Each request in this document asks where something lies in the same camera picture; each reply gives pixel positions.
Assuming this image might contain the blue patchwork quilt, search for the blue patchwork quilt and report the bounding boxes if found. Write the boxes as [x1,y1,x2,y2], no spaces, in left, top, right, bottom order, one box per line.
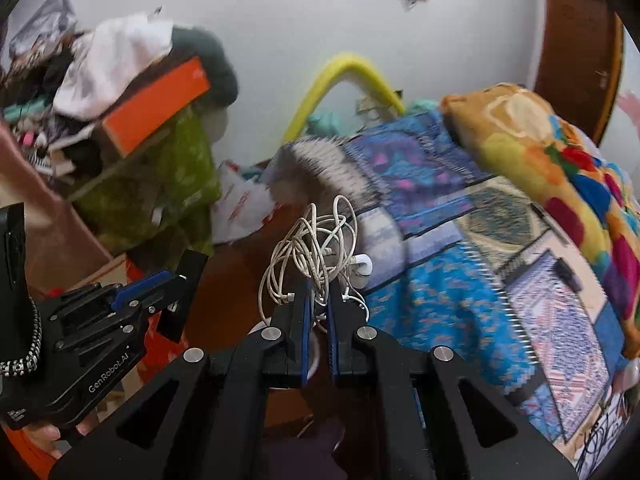
[272,110,631,441]

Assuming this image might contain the orange box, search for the orange box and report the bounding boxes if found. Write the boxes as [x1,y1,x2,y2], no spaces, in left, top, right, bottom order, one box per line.
[100,56,212,157]

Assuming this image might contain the wardrobe with frosted sliding doors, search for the wardrobe with frosted sliding doors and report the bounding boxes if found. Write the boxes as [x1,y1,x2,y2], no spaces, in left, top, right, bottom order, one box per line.
[600,20,640,161]

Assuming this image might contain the braided black white wrist strap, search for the braided black white wrist strap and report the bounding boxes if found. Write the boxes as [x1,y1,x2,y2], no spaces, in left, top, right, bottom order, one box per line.
[0,297,43,378]

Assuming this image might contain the brown cardboard box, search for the brown cardboard box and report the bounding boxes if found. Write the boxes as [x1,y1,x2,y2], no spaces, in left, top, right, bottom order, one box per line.
[0,125,128,291]

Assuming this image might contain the person's left hand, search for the person's left hand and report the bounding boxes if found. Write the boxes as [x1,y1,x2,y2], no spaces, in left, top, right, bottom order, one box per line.
[22,410,101,461]

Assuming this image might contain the black pen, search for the black pen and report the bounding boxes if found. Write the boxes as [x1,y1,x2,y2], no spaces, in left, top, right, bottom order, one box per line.
[530,202,568,246]

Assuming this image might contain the white cable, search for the white cable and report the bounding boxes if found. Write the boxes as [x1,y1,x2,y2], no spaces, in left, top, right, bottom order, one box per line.
[257,195,373,326]

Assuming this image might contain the small black device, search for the small black device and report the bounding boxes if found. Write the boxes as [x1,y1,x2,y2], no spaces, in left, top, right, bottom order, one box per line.
[555,257,583,293]

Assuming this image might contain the white plastic bag red print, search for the white plastic bag red print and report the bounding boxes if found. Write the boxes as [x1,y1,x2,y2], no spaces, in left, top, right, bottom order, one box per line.
[210,160,281,246]

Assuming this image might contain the colourful patterned blanket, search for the colourful patterned blanket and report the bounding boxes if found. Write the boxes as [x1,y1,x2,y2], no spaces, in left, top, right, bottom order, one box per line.
[440,82,640,361]

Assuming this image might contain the brown wooden door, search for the brown wooden door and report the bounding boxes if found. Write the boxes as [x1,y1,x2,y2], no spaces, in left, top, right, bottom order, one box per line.
[530,0,626,146]

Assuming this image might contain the white cloth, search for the white cloth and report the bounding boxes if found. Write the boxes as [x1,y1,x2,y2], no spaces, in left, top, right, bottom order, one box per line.
[52,15,173,121]

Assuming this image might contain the silver plastic bag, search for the silver plastic bag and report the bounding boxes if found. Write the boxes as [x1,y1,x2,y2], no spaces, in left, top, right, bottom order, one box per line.
[10,0,78,56]

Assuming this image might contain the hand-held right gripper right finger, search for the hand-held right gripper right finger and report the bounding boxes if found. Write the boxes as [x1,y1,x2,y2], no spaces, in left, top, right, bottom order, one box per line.
[326,282,581,480]

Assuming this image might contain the dark grey cloth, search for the dark grey cloth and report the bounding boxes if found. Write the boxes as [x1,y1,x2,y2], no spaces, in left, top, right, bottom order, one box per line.
[170,27,240,108]

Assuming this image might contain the yellow foam tube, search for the yellow foam tube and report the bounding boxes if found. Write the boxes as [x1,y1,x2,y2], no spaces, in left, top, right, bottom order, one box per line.
[280,51,406,146]

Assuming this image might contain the white wastebasket with red base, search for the white wastebasket with red base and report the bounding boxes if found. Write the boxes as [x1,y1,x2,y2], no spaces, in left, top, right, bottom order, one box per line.
[247,322,323,386]

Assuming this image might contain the green patterned bag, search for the green patterned bag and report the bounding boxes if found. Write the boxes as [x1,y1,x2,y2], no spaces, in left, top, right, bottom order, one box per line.
[75,110,223,256]

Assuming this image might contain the person's left leg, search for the person's left leg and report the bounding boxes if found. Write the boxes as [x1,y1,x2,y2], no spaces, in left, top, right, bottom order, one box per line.
[260,415,346,480]

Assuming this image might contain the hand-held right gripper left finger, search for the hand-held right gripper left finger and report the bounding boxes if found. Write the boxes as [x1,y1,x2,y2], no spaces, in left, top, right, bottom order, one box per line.
[50,280,316,480]

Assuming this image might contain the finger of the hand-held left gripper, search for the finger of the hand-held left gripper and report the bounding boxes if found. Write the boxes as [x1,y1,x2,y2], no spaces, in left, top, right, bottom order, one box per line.
[145,249,208,343]
[107,269,188,313]

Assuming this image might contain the pile of dark clothes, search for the pile of dark clothes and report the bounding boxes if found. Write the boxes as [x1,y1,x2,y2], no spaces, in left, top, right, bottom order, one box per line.
[0,35,106,171]

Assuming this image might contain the teal cloth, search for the teal cloth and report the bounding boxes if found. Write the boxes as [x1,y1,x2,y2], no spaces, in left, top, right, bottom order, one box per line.
[305,110,346,136]

